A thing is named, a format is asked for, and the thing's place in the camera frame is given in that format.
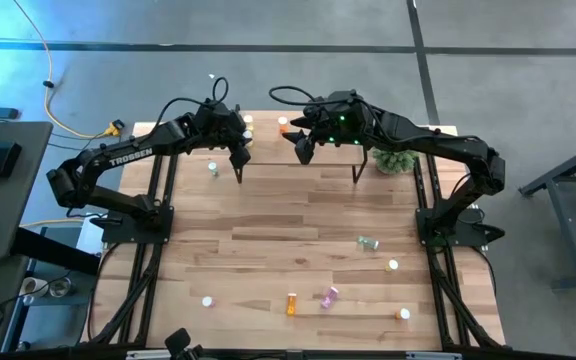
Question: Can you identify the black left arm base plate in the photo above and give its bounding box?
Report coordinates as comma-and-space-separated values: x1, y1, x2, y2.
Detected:
101, 205, 175, 245

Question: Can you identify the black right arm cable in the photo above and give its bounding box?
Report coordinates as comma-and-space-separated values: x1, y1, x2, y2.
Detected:
268, 85, 349, 109

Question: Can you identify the white paper sheet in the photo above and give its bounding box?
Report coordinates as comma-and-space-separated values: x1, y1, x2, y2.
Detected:
76, 213, 105, 255

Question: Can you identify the green faux plant grey pot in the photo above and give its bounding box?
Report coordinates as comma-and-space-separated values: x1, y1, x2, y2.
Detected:
371, 148, 420, 176

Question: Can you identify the black aluminium table frame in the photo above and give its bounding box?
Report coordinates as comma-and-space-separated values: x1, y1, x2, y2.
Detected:
87, 122, 507, 351

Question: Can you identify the black desk leg beam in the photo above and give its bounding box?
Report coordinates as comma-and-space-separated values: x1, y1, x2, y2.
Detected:
11, 227, 102, 275

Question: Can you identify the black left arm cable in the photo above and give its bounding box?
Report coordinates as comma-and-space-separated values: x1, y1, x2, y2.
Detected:
157, 76, 231, 124

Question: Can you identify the white tape roll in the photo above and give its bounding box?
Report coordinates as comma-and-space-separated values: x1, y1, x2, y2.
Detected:
20, 276, 49, 297

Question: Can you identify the yellow power cable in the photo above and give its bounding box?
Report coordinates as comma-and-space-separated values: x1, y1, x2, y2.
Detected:
19, 217, 85, 229
11, 0, 122, 141

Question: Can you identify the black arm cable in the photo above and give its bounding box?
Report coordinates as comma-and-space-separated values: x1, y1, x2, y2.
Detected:
268, 85, 349, 109
157, 76, 231, 124

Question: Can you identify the round metal cup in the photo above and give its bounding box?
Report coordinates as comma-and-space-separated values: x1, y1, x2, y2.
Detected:
49, 277, 73, 299

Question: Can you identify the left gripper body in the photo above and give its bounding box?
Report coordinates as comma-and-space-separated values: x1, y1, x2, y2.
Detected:
192, 99, 252, 171

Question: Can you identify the wooden shelf black metal frame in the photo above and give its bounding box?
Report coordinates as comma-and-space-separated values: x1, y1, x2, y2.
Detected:
237, 109, 370, 185

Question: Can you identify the silver metal bracket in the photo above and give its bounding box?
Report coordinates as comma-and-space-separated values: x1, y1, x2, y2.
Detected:
125, 349, 184, 360
405, 351, 463, 360

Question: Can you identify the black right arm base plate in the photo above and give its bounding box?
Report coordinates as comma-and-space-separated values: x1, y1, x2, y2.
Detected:
415, 206, 490, 247

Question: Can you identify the grey metal stand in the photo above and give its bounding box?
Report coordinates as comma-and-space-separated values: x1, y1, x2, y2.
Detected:
518, 135, 576, 291

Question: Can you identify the black handheld device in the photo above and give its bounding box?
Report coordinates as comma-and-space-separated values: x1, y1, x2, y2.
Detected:
164, 327, 205, 360

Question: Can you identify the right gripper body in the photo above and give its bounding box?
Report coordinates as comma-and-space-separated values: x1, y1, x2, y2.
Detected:
295, 90, 369, 166

